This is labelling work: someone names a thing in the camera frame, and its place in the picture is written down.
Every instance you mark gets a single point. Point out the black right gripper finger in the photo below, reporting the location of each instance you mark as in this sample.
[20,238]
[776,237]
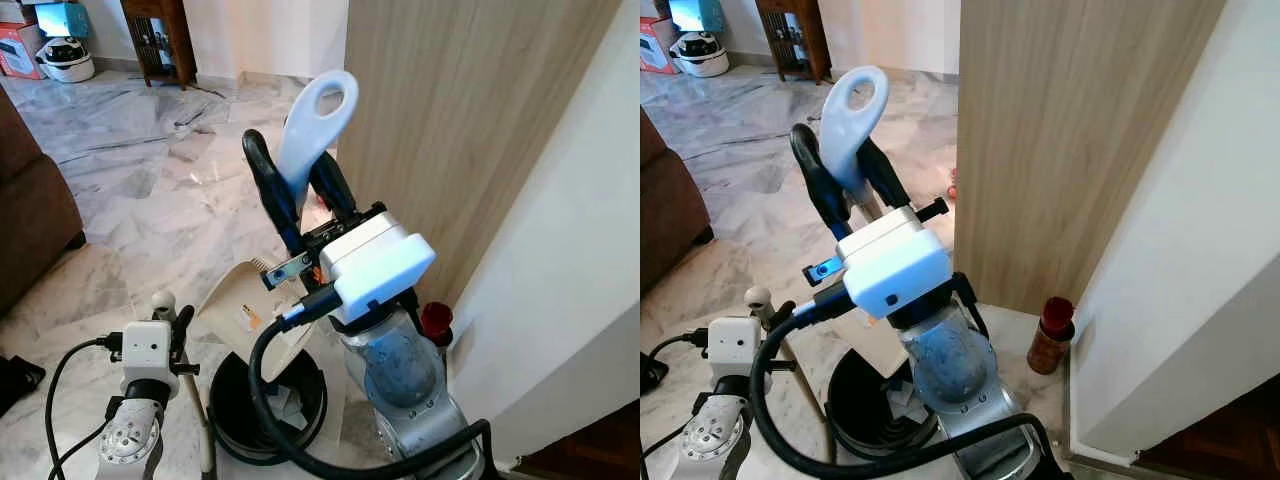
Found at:
[333,190]
[815,175]
[268,180]
[885,175]

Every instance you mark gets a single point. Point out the cream plastic dustpan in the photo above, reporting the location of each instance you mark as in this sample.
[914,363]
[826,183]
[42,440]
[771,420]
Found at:
[850,135]
[305,140]

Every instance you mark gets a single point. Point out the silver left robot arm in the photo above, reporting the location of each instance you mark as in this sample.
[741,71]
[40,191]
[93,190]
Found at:
[130,435]
[715,440]

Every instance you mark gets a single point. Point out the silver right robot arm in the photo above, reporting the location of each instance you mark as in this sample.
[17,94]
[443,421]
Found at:
[960,380]
[400,390]

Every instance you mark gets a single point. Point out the black floor object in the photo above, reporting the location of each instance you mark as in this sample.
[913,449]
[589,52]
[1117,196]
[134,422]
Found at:
[15,380]
[650,372]

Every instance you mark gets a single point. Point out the black round bin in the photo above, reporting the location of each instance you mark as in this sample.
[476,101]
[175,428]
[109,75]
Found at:
[850,420]
[230,420]

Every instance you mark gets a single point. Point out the crumpled white paper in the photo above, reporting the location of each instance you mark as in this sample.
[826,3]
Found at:
[288,402]

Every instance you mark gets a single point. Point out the brown bottle with red cap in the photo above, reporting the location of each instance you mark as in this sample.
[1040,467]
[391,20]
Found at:
[436,322]
[1052,335]

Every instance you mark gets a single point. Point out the dark wooden side table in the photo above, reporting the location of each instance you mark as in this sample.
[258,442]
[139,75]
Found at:
[160,40]
[797,35]

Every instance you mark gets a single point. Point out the brown sofa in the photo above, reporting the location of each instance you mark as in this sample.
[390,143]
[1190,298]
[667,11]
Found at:
[30,220]
[670,200]

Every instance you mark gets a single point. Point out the light wood panel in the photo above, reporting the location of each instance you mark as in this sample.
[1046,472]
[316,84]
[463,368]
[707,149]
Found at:
[470,130]
[1080,140]

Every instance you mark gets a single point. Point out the white and black air fryer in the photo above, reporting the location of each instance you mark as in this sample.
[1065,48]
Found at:
[700,52]
[68,58]

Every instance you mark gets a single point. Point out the blue box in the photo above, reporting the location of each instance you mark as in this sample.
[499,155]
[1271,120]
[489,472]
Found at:
[60,18]
[697,12]

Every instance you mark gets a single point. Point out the red and white box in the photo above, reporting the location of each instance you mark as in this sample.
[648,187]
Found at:
[655,45]
[18,50]

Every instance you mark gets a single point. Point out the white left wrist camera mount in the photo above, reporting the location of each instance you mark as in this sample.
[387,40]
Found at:
[732,345]
[148,345]

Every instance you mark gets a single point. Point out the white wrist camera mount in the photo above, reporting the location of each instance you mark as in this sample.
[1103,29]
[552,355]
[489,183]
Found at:
[375,265]
[895,265]
[148,345]
[732,345]

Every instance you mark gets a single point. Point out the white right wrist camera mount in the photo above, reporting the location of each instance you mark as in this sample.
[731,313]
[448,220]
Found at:
[895,265]
[375,265]

